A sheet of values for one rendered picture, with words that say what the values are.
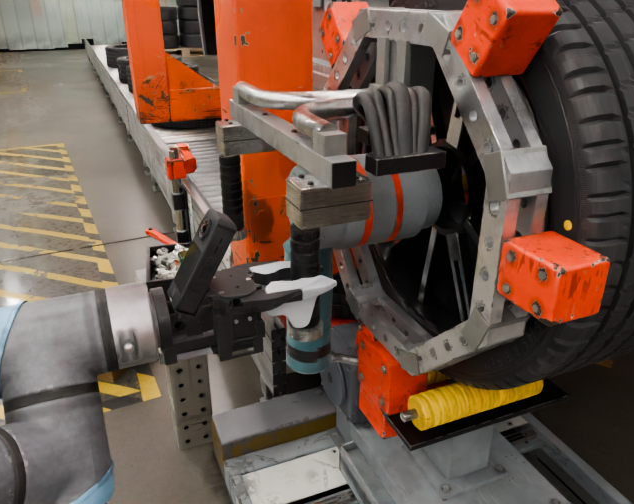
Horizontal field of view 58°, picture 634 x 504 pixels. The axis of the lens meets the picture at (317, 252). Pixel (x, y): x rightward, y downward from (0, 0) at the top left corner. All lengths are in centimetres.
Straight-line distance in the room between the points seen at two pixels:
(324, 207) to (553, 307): 27
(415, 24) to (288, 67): 44
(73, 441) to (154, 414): 122
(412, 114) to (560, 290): 25
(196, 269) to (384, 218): 32
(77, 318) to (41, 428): 11
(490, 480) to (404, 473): 17
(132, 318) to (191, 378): 95
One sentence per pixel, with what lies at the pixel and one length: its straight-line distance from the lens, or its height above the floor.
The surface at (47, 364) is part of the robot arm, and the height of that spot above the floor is 82.
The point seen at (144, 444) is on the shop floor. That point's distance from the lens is 175.
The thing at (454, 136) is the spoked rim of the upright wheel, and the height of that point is 94.
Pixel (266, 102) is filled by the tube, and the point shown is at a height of 100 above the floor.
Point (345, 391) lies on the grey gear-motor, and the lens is 133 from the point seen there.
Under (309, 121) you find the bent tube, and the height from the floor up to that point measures 101.
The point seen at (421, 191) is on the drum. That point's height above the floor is 88.
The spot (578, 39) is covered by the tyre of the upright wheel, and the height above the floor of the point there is 109.
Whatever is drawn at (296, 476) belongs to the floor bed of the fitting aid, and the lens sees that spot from 149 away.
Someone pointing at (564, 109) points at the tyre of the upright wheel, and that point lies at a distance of 73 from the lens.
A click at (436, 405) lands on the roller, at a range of 98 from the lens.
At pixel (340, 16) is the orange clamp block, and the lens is 105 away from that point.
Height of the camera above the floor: 115
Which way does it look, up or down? 25 degrees down
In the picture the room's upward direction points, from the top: straight up
